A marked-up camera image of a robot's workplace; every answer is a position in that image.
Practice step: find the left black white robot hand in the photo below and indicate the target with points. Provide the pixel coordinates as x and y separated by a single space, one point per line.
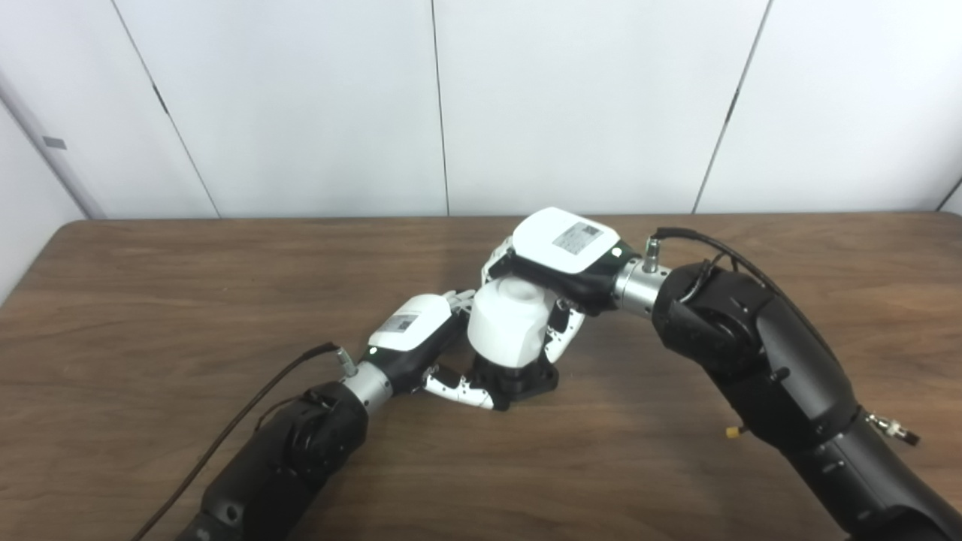
409 330

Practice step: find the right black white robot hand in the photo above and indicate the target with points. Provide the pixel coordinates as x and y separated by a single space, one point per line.
564 244

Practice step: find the round white plastic piece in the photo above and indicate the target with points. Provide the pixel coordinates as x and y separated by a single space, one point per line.
507 323

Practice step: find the black flanged holder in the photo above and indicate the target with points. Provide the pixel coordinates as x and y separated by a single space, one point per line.
533 379

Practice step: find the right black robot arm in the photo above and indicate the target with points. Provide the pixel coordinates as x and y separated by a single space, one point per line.
774 361

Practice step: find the small grey wall tag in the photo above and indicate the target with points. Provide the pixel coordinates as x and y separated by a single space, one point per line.
54 143

